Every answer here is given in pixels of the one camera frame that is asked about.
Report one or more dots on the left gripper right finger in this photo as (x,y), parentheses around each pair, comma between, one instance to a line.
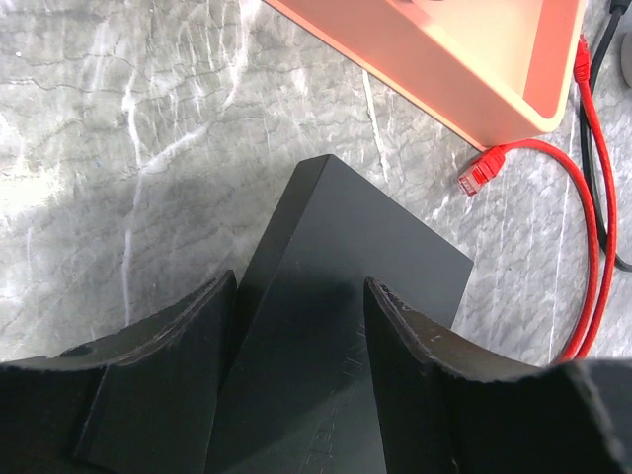
(446,405)

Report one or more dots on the salmon plastic tray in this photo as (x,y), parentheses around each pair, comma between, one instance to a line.
(493,72)

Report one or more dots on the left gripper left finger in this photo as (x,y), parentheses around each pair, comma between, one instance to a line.
(141,400)

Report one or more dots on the black network switch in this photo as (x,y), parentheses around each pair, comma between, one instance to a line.
(298,395)

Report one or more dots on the blue white porcelain bowl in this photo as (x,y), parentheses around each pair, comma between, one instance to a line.
(626,58)

